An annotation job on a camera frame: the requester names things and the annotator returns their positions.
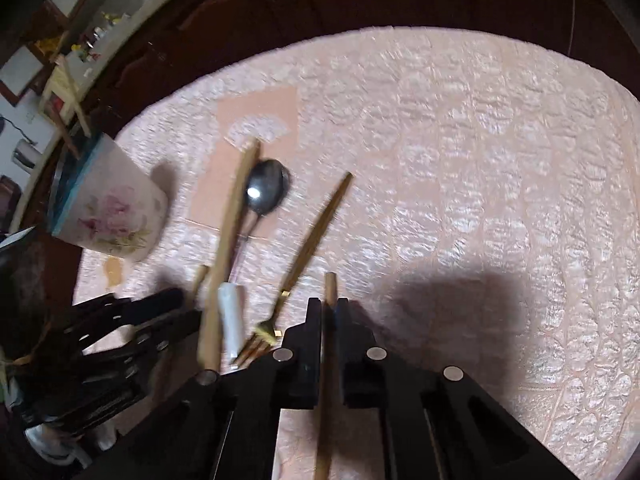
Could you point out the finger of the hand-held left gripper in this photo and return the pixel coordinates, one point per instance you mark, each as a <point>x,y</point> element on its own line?
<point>150,302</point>
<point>172,325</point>

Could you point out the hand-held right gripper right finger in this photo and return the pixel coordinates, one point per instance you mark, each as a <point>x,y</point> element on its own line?
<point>345,340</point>

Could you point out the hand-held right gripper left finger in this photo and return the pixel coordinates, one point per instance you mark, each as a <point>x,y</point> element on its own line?
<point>314,340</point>

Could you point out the wooden chopstick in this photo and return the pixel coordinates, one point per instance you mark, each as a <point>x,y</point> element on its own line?
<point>227,240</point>
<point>327,410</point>
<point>200,280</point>

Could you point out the gold fork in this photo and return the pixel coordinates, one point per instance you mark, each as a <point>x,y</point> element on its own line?
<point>312,240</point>

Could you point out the floral cup with teal rim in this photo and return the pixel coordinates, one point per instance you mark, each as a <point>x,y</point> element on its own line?
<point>107,200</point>

